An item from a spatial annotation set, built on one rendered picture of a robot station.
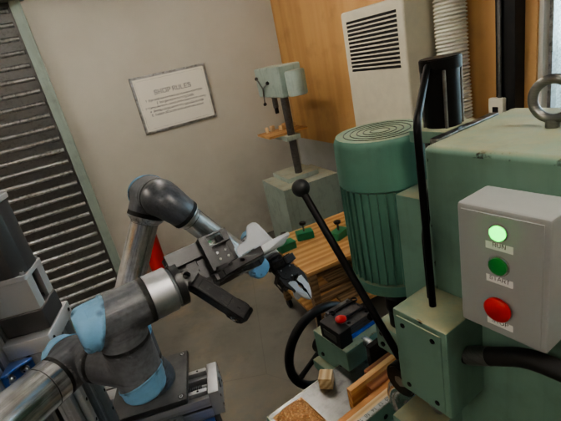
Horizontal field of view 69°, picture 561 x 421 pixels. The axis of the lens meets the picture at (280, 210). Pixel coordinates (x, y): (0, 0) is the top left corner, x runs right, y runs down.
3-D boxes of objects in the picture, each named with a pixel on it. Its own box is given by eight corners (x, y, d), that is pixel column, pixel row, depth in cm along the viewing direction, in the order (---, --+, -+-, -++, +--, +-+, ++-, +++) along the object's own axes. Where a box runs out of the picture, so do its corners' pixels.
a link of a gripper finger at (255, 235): (271, 208, 68) (225, 235, 69) (289, 239, 67) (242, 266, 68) (275, 210, 71) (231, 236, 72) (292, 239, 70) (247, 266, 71)
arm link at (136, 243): (103, 352, 122) (144, 174, 120) (92, 331, 134) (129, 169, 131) (142, 350, 129) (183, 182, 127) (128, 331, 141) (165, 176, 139)
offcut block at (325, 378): (333, 389, 99) (331, 379, 98) (320, 389, 100) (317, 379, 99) (334, 378, 102) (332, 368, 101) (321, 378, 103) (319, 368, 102)
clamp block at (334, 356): (355, 330, 122) (351, 305, 119) (390, 352, 111) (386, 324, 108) (316, 356, 115) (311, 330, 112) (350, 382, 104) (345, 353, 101)
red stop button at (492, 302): (487, 313, 48) (486, 291, 47) (512, 324, 46) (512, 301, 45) (482, 317, 48) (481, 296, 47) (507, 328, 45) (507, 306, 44)
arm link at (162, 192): (169, 174, 113) (278, 260, 141) (156, 170, 121) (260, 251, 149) (144, 209, 110) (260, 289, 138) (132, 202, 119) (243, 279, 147)
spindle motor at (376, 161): (392, 247, 97) (377, 117, 86) (459, 271, 83) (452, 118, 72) (337, 279, 89) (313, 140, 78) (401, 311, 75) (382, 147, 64)
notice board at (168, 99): (216, 116, 367) (203, 63, 351) (217, 116, 366) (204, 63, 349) (146, 134, 344) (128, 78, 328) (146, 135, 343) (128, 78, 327)
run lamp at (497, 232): (489, 238, 44) (489, 221, 43) (507, 243, 42) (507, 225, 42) (486, 240, 44) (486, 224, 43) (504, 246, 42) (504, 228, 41)
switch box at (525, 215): (488, 296, 55) (486, 184, 49) (573, 328, 47) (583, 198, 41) (461, 318, 52) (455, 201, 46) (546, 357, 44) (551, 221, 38)
